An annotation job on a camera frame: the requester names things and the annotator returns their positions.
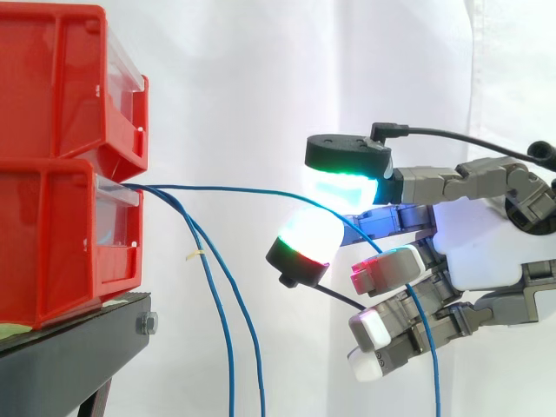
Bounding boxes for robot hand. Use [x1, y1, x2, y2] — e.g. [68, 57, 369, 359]
[265, 133, 556, 384]

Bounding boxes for black stand with green tape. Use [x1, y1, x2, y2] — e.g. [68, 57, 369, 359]
[0, 291, 160, 417]

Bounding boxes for red bin with clear plate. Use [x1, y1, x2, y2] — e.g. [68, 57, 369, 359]
[0, 4, 150, 182]
[0, 158, 145, 331]

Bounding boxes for thin black cable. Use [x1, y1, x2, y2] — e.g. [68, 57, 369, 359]
[369, 122, 556, 175]
[310, 283, 368, 313]

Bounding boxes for blue cable bundle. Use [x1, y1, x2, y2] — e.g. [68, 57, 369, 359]
[123, 182, 267, 417]

